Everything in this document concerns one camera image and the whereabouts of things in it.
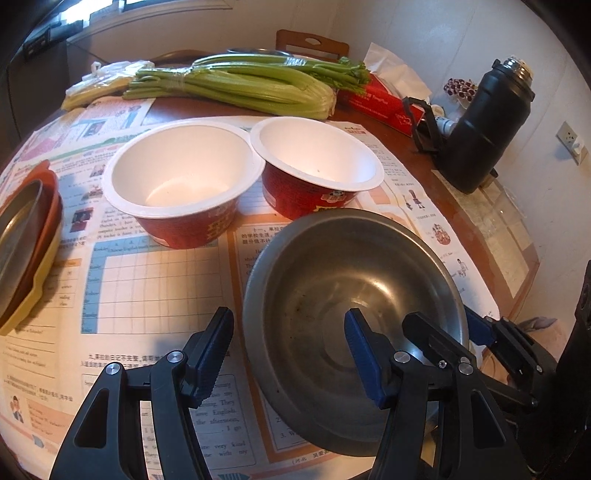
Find round steel plate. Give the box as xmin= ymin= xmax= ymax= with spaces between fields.
xmin=0 ymin=179 xmax=49 ymax=319

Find pale paper sheet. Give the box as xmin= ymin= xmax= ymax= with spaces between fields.
xmin=431 ymin=168 xmax=539 ymax=315

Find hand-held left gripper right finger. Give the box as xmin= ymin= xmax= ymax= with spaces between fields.
xmin=344 ymin=308 xmax=532 ymax=480

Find wooden chair with cutout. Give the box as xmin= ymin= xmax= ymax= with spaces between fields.
xmin=276 ymin=29 xmax=350 ymax=58

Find steel bowl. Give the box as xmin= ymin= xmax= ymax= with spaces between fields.
xmin=242 ymin=208 xmax=469 ymax=455

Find orange plastic plate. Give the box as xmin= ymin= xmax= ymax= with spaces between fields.
xmin=0 ymin=159 xmax=63 ymax=315

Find bag of yellow noodles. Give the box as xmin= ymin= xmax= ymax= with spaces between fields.
xmin=62 ymin=61 xmax=155 ymax=112

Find leafy celery bunch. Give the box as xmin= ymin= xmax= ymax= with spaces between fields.
xmin=191 ymin=53 xmax=372 ymax=93

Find tied celery bunch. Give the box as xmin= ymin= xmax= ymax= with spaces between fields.
xmin=122 ymin=65 xmax=338 ymax=121

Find red tissue box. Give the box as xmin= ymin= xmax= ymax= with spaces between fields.
xmin=337 ymin=42 xmax=432 ymax=137

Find red paper noodle bowl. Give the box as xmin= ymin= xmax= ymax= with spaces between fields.
xmin=249 ymin=117 xmax=385 ymax=221
xmin=102 ymin=117 xmax=262 ymax=250

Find black thermos bottle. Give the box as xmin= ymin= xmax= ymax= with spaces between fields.
xmin=436 ymin=58 xmax=536 ymax=195

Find white wall socket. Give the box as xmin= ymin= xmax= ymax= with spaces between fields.
xmin=556 ymin=121 xmax=589 ymax=164

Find colourful newspaper sheet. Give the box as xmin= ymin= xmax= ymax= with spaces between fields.
xmin=18 ymin=95 xmax=155 ymax=162

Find yellow shell-shaped plate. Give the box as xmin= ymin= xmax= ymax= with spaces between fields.
xmin=0 ymin=231 xmax=63 ymax=335

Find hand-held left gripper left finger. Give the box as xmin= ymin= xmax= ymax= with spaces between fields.
xmin=48 ymin=305 xmax=235 ymax=480

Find large printed newspaper spread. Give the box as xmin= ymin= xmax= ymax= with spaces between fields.
xmin=0 ymin=115 xmax=504 ymax=480

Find steel dish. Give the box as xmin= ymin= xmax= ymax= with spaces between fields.
xmin=226 ymin=46 xmax=294 ymax=58

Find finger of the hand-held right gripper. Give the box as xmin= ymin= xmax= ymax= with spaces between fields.
xmin=464 ymin=305 xmax=557 ymax=411
xmin=402 ymin=311 xmax=478 ymax=370

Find black carrying strap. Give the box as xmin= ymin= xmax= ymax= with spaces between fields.
xmin=402 ymin=97 xmax=446 ymax=153

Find white cartoon worksheet page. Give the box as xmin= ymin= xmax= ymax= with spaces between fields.
xmin=342 ymin=121 xmax=499 ymax=315

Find curved wooden chair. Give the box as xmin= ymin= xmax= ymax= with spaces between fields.
xmin=152 ymin=50 xmax=204 ymax=65

